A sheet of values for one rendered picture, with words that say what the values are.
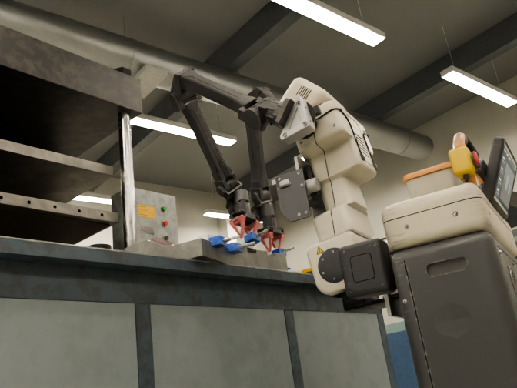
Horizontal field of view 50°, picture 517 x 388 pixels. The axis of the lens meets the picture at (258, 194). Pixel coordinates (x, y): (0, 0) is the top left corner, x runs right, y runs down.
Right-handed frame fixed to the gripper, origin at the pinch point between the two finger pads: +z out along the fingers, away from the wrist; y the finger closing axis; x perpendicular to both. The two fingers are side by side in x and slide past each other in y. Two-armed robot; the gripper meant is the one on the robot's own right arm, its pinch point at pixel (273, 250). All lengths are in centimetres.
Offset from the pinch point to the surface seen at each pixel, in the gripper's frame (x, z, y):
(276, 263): 13.3, 10.7, 16.1
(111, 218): -67, -32, 31
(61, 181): -87, -56, 45
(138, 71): -236, -268, -125
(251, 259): 13.3, 10.5, 29.5
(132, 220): -60, -29, 25
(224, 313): 15, 30, 48
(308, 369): 14, 49, 9
